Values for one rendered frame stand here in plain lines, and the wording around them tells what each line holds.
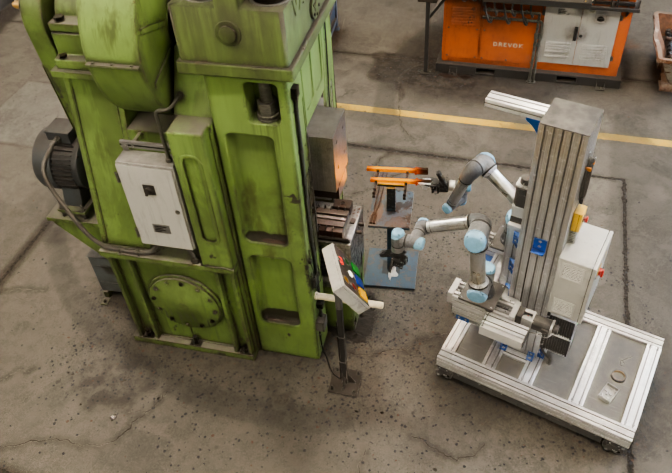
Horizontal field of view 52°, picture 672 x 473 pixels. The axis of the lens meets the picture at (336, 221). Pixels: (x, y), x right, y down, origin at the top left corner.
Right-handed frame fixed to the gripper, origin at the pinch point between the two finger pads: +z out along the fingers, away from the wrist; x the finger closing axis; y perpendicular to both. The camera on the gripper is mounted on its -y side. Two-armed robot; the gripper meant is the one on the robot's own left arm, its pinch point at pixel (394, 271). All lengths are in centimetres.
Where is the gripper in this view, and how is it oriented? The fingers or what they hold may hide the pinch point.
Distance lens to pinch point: 421.4
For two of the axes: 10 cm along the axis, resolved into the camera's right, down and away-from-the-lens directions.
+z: 0.6, 7.2, 6.9
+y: 8.6, 3.2, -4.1
